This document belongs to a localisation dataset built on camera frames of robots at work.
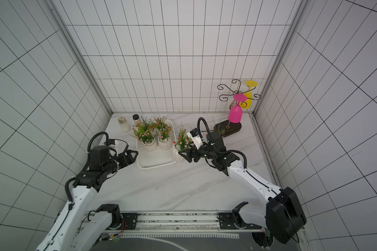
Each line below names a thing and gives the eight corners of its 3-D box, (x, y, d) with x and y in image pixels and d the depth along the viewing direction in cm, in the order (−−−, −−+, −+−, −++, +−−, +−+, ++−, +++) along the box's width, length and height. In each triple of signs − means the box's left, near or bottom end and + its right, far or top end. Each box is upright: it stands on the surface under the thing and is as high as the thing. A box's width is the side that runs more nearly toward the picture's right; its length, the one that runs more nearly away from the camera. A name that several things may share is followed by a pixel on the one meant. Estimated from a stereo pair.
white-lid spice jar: (122, 132, 112) (116, 122, 103) (124, 126, 115) (119, 116, 106) (129, 132, 112) (124, 122, 103) (131, 126, 115) (126, 116, 106)
